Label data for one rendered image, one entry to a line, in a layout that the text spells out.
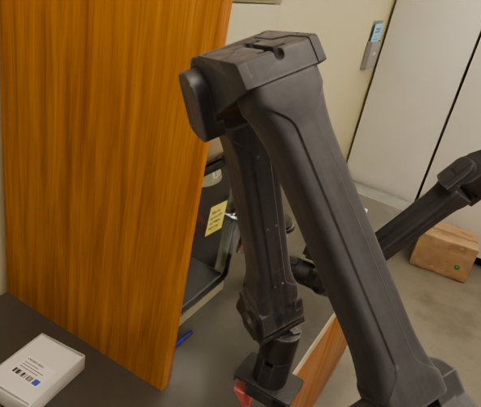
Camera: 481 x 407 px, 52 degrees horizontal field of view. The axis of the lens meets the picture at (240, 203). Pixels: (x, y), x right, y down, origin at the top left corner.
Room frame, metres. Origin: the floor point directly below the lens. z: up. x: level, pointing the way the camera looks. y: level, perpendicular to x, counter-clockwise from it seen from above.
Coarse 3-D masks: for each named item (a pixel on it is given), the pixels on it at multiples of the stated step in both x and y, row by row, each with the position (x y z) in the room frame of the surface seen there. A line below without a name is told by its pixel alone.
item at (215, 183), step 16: (224, 160) 1.01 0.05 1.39; (208, 176) 0.96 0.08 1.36; (224, 176) 1.03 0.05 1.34; (208, 192) 0.97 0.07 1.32; (224, 192) 1.04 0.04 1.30; (208, 208) 0.98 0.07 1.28; (224, 224) 1.07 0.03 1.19; (208, 240) 1.01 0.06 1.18; (224, 240) 1.09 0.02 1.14; (192, 256) 0.95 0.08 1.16; (208, 256) 1.02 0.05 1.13; (224, 256) 1.10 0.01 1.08; (192, 272) 0.96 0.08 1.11; (208, 272) 1.04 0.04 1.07; (224, 272) 1.12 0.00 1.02; (192, 288) 0.97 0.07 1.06; (208, 288) 1.05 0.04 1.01; (192, 304) 0.99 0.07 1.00
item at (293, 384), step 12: (252, 360) 0.63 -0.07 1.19; (264, 360) 0.59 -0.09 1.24; (240, 372) 0.60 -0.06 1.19; (252, 372) 0.61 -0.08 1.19; (264, 372) 0.58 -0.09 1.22; (276, 372) 0.58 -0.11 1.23; (288, 372) 0.59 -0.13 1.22; (252, 384) 0.58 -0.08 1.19; (264, 384) 0.58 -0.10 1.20; (276, 384) 0.58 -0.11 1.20; (288, 384) 0.60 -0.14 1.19; (300, 384) 0.60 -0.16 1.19; (276, 396) 0.57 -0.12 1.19; (288, 396) 0.58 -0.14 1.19
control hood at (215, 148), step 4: (212, 140) 0.84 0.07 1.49; (216, 140) 0.84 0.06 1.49; (212, 144) 0.84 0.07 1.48; (216, 144) 0.83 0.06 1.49; (220, 144) 0.83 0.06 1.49; (208, 148) 0.84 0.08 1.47; (212, 148) 0.84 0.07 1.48; (216, 148) 0.83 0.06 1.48; (220, 148) 0.83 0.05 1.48; (208, 152) 0.84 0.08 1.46; (212, 152) 0.84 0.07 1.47; (216, 152) 0.83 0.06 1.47; (220, 152) 0.83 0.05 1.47; (208, 156) 0.84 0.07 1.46; (212, 156) 0.84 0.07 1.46; (216, 156) 0.86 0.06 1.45; (208, 160) 0.85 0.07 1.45
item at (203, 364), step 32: (224, 288) 1.16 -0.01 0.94; (0, 320) 0.86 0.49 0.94; (32, 320) 0.88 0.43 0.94; (192, 320) 1.00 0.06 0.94; (224, 320) 1.02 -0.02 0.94; (320, 320) 1.11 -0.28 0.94; (0, 352) 0.77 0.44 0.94; (96, 352) 0.83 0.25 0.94; (192, 352) 0.89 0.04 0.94; (224, 352) 0.91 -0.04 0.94; (256, 352) 0.93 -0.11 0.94; (96, 384) 0.74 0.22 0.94; (128, 384) 0.76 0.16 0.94; (192, 384) 0.79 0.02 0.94; (224, 384) 0.81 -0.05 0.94
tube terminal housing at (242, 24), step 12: (240, 12) 1.00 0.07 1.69; (252, 12) 1.04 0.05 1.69; (264, 12) 1.09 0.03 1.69; (276, 12) 1.14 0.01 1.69; (228, 24) 0.96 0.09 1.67; (240, 24) 1.00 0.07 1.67; (252, 24) 1.05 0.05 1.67; (264, 24) 1.10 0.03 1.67; (276, 24) 1.15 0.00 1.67; (228, 36) 0.97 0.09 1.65; (240, 36) 1.01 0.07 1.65; (216, 288) 1.12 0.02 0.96; (204, 300) 1.07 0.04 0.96; (192, 312) 1.02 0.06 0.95; (180, 324) 0.97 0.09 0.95
